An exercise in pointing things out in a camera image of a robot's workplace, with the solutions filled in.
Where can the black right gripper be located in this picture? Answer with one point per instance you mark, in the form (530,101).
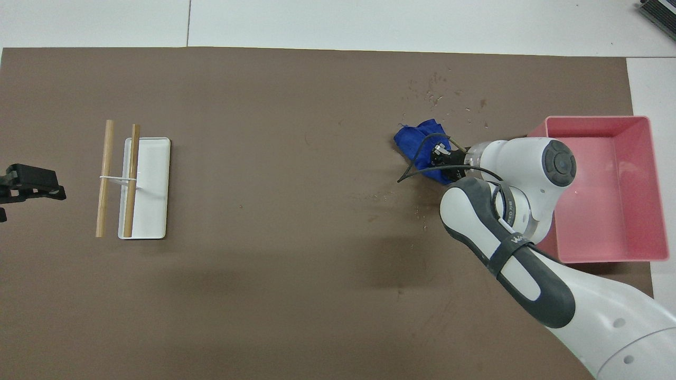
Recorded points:
(449,157)

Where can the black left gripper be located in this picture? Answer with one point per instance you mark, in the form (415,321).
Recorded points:
(29,178)

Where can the blue towel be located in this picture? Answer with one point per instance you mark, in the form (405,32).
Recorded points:
(414,140)

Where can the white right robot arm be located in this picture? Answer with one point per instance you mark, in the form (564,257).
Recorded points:
(528,174)

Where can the white towel rack wooden rods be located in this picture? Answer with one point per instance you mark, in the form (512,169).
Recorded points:
(153,211)

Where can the pink plastic bin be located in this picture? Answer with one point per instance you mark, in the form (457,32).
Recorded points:
(623,200)

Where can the brown table mat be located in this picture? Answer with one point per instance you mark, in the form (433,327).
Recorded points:
(290,264)

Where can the dark keyboard device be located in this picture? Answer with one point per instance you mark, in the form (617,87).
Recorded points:
(663,9)

